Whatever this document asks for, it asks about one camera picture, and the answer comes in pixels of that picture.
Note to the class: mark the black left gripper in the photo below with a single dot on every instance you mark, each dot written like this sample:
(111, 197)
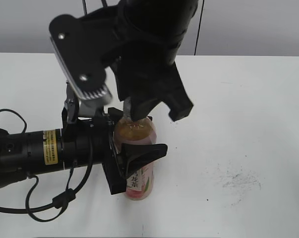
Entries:
(90, 141)

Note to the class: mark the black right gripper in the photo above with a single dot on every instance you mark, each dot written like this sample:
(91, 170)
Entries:
(139, 44)

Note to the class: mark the oolong tea bottle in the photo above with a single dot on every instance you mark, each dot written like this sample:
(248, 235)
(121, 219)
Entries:
(129, 137)

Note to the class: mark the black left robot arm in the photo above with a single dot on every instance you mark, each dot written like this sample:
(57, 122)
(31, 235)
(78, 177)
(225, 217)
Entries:
(32, 153)

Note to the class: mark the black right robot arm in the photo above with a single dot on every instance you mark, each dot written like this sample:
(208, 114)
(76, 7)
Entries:
(139, 41)

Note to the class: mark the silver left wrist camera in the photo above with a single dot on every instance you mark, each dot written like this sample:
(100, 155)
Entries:
(75, 108)

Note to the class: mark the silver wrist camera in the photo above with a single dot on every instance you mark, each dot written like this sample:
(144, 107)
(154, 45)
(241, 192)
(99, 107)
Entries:
(75, 108)
(78, 58)

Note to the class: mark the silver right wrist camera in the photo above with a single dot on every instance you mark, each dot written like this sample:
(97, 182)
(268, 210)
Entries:
(78, 58)

